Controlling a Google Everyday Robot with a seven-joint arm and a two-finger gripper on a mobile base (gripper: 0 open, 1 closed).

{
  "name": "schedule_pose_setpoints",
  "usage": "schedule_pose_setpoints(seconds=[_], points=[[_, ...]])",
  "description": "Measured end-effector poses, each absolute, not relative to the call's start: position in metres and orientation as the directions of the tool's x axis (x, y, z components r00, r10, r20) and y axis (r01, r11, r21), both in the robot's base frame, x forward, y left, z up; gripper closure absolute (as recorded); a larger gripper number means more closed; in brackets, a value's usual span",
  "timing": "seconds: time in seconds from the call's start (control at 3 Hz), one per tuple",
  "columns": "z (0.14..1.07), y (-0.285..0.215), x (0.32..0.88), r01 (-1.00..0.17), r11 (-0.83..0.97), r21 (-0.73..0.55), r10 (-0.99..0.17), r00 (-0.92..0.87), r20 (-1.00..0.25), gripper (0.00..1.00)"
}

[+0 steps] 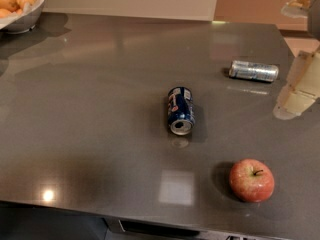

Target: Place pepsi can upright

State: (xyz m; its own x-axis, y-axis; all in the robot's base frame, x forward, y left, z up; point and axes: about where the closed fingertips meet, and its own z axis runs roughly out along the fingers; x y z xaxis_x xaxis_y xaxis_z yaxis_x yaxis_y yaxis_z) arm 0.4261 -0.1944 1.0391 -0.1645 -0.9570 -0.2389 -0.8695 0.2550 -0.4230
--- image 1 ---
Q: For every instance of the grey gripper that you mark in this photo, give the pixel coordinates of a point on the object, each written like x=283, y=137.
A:
x=314, y=22

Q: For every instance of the blue pepsi can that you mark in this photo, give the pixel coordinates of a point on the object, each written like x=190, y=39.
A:
x=180, y=116

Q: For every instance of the silver energy drink can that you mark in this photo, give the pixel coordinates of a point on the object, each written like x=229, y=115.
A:
x=253, y=71

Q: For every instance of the red apple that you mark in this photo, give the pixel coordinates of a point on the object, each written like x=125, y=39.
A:
x=251, y=181

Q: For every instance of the white fruit bowl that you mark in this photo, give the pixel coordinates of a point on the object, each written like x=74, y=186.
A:
x=25, y=17

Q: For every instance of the orange fruit middle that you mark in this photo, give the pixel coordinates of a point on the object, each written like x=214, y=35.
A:
x=23, y=3

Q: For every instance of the orange fruit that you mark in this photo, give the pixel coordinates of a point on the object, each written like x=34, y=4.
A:
x=4, y=13
x=10, y=5
x=23, y=3

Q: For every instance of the orange fruit bottom left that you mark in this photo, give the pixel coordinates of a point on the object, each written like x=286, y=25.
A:
x=4, y=13

